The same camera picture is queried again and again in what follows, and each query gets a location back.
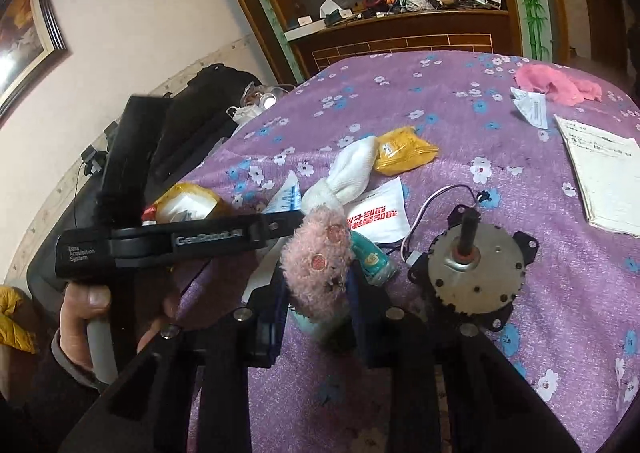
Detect pink fuzzy plush toy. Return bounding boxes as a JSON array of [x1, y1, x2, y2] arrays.
[[279, 206, 356, 321]]

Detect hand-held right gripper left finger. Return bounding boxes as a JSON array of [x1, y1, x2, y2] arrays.
[[57, 273, 291, 453]]

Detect black leather sofa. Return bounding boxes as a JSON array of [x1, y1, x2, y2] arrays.
[[27, 63, 266, 314]]

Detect person's left forearm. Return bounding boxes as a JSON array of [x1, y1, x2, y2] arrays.
[[0, 328, 108, 453]]

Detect metal electric motor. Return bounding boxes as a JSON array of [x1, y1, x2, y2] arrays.
[[407, 206, 540, 334]]

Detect yellow packet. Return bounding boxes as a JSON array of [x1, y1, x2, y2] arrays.
[[372, 126, 441, 176]]

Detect green tube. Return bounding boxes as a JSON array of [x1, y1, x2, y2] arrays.
[[350, 230, 399, 286]]

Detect yellow garment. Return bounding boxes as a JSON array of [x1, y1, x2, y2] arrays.
[[0, 285, 38, 354]]

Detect folded white paper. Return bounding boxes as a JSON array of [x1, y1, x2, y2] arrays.
[[510, 86, 550, 130]]

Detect pile of clear plastic wrappers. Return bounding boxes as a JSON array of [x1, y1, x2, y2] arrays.
[[225, 83, 291, 124]]

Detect framed wall picture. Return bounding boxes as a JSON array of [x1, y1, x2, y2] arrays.
[[0, 0, 68, 124]]

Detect white packet with red print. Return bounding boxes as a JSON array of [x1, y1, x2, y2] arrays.
[[345, 176, 412, 244]]

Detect blue and white packet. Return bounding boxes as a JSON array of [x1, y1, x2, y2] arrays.
[[262, 170, 303, 214]]

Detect dark wooden door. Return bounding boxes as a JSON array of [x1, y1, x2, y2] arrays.
[[550, 0, 640, 84]]

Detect pink cloth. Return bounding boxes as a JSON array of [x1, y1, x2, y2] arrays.
[[514, 63, 603, 106]]

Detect white knit sock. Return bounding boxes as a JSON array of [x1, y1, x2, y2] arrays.
[[300, 136, 377, 219]]

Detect stack of paper sheets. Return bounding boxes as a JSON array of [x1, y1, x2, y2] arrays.
[[554, 114, 640, 237]]

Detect yellow and white plastic bag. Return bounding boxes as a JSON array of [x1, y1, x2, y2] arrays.
[[142, 182, 233, 226]]

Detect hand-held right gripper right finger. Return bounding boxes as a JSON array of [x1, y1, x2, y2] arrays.
[[347, 263, 583, 453]]

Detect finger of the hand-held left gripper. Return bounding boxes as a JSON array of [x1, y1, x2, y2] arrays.
[[259, 210, 307, 246]]

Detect purple floral tablecloth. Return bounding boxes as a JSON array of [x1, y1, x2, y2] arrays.
[[170, 50, 640, 453]]

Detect motor wires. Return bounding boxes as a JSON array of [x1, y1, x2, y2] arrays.
[[400, 184, 491, 264]]

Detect wooden mirror cabinet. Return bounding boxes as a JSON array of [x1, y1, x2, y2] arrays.
[[205, 0, 571, 84]]

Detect person's left hand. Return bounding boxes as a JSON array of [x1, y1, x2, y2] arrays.
[[59, 283, 181, 359]]

